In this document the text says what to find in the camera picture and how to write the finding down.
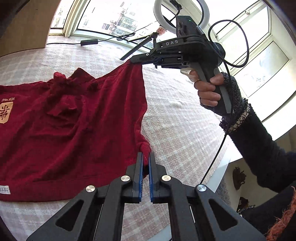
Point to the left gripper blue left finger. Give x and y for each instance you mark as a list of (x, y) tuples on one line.
[(96, 213)]

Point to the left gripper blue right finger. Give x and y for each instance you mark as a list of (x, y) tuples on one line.
[(196, 212)]

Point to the dark red shirt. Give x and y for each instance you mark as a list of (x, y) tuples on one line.
[(61, 135)]

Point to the black sleeved right forearm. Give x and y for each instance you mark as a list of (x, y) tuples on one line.
[(273, 167)]

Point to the person's right hand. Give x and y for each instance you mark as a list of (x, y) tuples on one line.
[(206, 90)]

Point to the black mini tripod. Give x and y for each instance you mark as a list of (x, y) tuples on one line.
[(152, 37)]

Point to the pink plaid table cloth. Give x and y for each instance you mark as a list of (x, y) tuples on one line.
[(183, 135)]

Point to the large wooden board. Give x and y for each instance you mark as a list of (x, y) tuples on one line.
[(25, 25)]

